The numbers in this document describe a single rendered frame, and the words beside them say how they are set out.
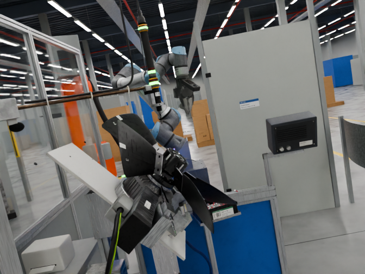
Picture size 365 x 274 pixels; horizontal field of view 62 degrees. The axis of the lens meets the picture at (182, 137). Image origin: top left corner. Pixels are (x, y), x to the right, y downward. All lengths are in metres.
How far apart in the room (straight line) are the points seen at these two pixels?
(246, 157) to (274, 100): 0.67
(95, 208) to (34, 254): 0.31
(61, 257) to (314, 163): 2.77
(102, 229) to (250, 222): 0.94
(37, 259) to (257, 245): 1.23
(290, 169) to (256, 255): 1.60
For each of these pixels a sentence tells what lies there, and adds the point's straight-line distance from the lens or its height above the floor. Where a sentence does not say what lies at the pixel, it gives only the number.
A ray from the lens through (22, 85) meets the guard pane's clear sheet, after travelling 1.87.
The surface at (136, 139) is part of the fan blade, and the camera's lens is 1.17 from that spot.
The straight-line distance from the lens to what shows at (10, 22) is 1.96.
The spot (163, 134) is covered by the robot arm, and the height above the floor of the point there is 1.26.
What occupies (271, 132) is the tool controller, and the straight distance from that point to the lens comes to 1.80.
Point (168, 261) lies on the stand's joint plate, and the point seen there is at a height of 0.79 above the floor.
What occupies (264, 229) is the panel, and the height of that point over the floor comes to 0.59.
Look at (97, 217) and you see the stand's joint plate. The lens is 1.38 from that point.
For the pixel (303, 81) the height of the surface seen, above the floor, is 1.40.
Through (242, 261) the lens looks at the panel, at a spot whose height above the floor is 0.41.
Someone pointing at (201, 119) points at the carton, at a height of 0.78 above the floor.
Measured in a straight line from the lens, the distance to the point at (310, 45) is 3.49.
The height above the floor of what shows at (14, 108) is 1.54.
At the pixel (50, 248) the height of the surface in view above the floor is 0.97.
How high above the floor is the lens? 1.46
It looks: 7 degrees down
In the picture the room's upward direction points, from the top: 11 degrees counter-clockwise
